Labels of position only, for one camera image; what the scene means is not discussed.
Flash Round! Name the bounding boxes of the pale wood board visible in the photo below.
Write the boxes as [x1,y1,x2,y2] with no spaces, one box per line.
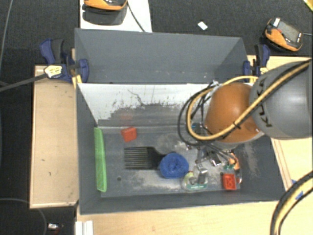
[29,65,80,209]

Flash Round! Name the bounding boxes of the grey metal bin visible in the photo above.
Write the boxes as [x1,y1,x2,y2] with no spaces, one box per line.
[74,28,286,214]

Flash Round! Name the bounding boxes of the small red block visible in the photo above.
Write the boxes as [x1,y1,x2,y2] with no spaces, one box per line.
[120,126,138,142]

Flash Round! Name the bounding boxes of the clear tape dispenser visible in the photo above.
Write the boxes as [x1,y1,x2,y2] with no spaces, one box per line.
[180,170,209,192]

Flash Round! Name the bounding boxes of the blue rolled cloth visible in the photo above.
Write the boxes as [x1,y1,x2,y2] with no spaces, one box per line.
[159,152,190,179]

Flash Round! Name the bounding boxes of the black hair pick comb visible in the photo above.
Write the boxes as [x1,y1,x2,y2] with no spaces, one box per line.
[123,146,167,170]

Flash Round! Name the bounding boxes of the green comb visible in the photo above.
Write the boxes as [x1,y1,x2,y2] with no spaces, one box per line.
[93,127,108,193]

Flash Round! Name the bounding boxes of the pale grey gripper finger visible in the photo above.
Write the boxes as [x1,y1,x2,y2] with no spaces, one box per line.
[197,168,209,184]
[195,153,204,172]

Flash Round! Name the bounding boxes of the red toy brick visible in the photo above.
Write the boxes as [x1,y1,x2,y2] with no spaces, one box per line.
[222,172,238,191]

